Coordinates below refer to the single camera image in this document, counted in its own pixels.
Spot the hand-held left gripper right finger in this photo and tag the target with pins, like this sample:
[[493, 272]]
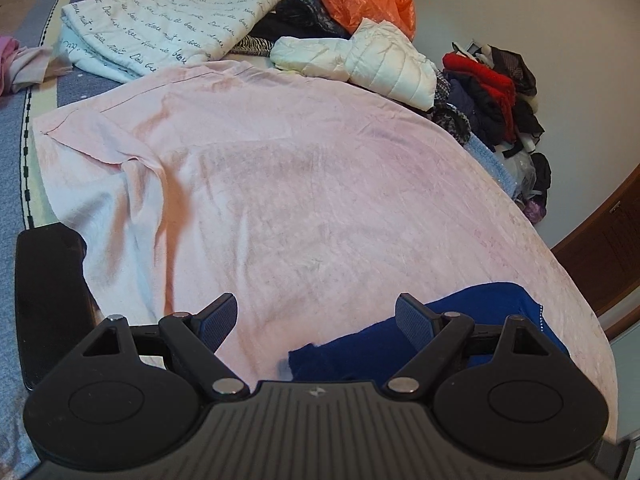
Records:
[[414, 321]]

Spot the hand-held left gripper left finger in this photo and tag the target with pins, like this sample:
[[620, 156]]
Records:
[[221, 319]]

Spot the blue garment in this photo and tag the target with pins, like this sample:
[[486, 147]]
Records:
[[500, 310]]

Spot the pile of dark clothes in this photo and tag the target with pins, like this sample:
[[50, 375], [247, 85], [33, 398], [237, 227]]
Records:
[[505, 90]]

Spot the dark clothes beside quilt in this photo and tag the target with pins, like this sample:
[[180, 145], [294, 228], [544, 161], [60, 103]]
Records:
[[300, 17]]

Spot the pink blanket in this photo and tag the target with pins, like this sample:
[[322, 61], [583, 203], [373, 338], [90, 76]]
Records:
[[300, 185]]

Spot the purple bag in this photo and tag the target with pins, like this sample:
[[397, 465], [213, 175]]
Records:
[[535, 210]]

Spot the black flat device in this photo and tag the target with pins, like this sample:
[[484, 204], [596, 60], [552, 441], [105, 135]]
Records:
[[50, 300]]

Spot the light blue cloth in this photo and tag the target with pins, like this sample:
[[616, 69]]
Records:
[[492, 167]]

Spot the black bag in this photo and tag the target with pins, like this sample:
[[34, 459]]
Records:
[[541, 172]]

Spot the wooden door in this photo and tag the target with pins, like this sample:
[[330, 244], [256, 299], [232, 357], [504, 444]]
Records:
[[600, 255]]

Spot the red garment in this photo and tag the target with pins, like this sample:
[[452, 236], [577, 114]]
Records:
[[487, 77]]

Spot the grey-blue bed sheet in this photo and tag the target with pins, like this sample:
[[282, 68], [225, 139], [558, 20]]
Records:
[[10, 170]]

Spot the white puffer jacket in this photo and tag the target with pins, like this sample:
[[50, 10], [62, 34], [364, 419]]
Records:
[[380, 60]]

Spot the white script-print quilt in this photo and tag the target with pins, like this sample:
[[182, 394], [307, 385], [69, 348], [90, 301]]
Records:
[[150, 20]]

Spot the orange plastic bag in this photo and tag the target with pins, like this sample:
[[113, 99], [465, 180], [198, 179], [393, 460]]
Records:
[[370, 2]]

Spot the pink cloth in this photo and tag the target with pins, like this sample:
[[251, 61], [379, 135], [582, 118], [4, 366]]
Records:
[[15, 65]]

